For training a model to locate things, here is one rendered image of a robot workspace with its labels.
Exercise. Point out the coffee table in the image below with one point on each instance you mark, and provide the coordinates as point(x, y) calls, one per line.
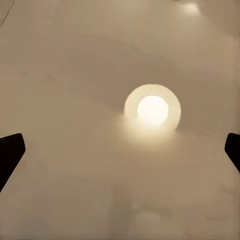
point(124, 107)

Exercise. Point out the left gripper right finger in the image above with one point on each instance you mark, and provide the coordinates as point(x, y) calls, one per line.
point(232, 148)

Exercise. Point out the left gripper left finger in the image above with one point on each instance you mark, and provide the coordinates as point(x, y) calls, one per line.
point(12, 148)

